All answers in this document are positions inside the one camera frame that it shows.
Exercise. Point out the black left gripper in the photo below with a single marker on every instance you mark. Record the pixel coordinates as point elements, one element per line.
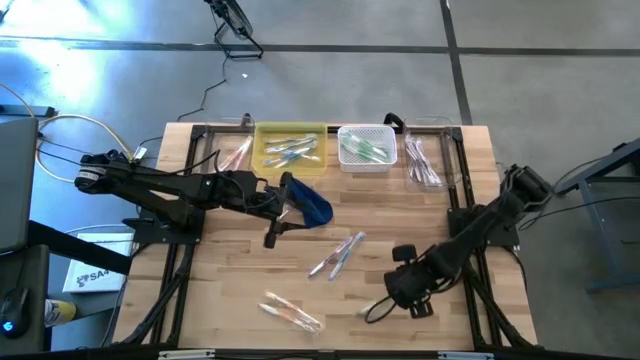
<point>265,200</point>

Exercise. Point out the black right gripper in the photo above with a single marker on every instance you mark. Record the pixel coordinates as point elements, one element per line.
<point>415,282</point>

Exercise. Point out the blue plastic scoop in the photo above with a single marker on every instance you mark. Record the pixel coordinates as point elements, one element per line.
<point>315,205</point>

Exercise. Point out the orange toothbrush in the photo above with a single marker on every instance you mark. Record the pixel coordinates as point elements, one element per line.
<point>242,159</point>
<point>292,309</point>
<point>235,156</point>
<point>287,318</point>

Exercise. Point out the purple toothbrush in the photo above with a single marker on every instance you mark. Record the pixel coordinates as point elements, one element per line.
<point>425,165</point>
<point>415,160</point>
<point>431,176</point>

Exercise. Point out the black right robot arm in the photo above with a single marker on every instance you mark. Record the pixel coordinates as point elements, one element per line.
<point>490,220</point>

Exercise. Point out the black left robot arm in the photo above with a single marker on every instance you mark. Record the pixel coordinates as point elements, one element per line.
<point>165,187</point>

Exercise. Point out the yellow plastic bin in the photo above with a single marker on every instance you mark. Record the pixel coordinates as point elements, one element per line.
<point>260,167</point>

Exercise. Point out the white perforated plastic basket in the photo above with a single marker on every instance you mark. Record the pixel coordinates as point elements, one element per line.
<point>367,168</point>

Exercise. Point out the clear plastic bin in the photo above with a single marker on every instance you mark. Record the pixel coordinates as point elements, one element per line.
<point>215,150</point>
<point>447,170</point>

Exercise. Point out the grey clamp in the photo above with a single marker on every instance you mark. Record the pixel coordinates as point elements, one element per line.
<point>245,120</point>

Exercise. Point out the black clamp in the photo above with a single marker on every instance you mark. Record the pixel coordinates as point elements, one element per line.
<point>392,119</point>

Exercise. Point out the power strip with plugs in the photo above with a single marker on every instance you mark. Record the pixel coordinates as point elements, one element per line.
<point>140,152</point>

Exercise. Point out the black floor fan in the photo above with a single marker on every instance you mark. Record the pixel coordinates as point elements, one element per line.
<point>235,20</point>

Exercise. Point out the dark metal table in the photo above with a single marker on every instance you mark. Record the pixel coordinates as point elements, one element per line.
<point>612,250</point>

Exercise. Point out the white printed box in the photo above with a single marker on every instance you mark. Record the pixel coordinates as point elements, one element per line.
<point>95,277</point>

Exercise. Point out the black desk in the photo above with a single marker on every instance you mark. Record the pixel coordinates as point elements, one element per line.
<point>75,245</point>

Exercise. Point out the yellow and white can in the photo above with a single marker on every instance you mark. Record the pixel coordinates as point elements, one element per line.
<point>60,312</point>

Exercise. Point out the grey laptop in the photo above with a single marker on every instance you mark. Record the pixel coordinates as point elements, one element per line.
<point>17,185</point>

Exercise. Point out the black computer mouse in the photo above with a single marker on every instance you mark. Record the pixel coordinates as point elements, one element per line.
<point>14,312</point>

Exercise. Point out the silver frame bracket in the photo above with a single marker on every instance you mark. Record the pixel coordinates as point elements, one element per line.
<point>185,354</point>
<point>465,355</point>

